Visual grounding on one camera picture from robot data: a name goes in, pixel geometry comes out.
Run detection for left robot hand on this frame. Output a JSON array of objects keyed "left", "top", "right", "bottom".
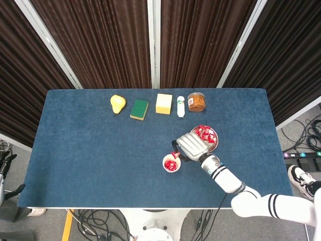
[{"left": 0, "top": 150, "right": 26, "bottom": 201}]

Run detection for blue fabric table mat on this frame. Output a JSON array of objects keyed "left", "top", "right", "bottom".
[{"left": 17, "top": 88, "right": 296, "bottom": 208}]

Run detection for black coiled cable bundle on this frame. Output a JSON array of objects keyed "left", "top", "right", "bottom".
[{"left": 280, "top": 105, "right": 321, "bottom": 153}]

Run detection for black floor cable bundle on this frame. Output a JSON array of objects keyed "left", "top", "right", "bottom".
[{"left": 72, "top": 209, "right": 136, "bottom": 241}]

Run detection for yellow pear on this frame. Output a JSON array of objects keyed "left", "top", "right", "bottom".
[{"left": 110, "top": 94, "right": 127, "bottom": 116}]

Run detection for clear jar of orange snacks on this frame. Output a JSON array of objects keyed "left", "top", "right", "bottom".
[{"left": 187, "top": 92, "right": 207, "bottom": 112}]

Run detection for white partition rail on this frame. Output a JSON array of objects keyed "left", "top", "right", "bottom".
[
  {"left": 275, "top": 95, "right": 321, "bottom": 131},
  {"left": 0, "top": 133, "right": 33, "bottom": 153}
]

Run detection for small white bottle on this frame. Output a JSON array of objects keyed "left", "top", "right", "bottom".
[{"left": 176, "top": 95, "right": 186, "bottom": 118}]

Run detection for white partition post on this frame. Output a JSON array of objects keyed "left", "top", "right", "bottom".
[
  {"left": 15, "top": 0, "right": 83, "bottom": 89},
  {"left": 217, "top": 0, "right": 270, "bottom": 88},
  {"left": 146, "top": 0, "right": 162, "bottom": 89}
]

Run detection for brown pleated curtain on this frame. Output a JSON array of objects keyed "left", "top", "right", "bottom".
[
  {"left": 30, "top": 0, "right": 152, "bottom": 89},
  {"left": 222, "top": 0, "right": 321, "bottom": 127},
  {"left": 0, "top": 0, "right": 76, "bottom": 148},
  {"left": 160, "top": 0, "right": 258, "bottom": 88}
]

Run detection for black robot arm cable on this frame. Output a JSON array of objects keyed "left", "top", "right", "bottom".
[{"left": 217, "top": 193, "right": 228, "bottom": 211}]

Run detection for yellow floor tape strip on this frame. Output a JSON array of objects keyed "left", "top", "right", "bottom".
[{"left": 61, "top": 209, "right": 75, "bottom": 241}]

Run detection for black cable with green plug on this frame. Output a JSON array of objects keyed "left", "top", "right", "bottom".
[{"left": 193, "top": 209, "right": 214, "bottom": 241}]

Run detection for white shoe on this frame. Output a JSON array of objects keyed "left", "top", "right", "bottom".
[{"left": 26, "top": 208, "right": 47, "bottom": 217}]

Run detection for round metal plate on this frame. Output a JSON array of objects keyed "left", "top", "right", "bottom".
[{"left": 190, "top": 125, "right": 219, "bottom": 153}]

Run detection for black foot pedal unit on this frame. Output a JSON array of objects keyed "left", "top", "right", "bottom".
[{"left": 282, "top": 151, "right": 321, "bottom": 173}]

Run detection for white paper cup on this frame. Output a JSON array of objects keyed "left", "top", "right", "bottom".
[{"left": 162, "top": 153, "right": 182, "bottom": 174}]

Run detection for white and black sneaker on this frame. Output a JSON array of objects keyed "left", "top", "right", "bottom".
[{"left": 287, "top": 165, "right": 317, "bottom": 200}]

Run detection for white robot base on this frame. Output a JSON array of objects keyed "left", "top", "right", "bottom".
[{"left": 120, "top": 208, "right": 191, "bottom": 241}]

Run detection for grey trouser leg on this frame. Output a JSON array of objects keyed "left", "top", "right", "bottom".
[{"left": 0, "top": 198, "right": 31, "bottom": 223}]

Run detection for yellow and white sponge block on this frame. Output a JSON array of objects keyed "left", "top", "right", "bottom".
[{"left": 155, "top": 93, "right": 173, "bottom": 115}]

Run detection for green and yellow sponge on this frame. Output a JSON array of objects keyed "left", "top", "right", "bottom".
[{"left": 129, "top": 98, "right": 149, "bottom": 121}]

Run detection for dark trouser leg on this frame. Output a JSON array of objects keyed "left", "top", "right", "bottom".
[{"left": 310, "top": 181, "right": 321, "bottom": 200}]

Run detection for grey floor cables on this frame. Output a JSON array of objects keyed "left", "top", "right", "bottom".
[{"left": 0, "top": 139, "right": 12, "bottom": 154}]

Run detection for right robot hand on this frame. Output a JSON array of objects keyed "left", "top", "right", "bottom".
[{"left": 171, "top": 132, "right": 210, "bottom": 164}]

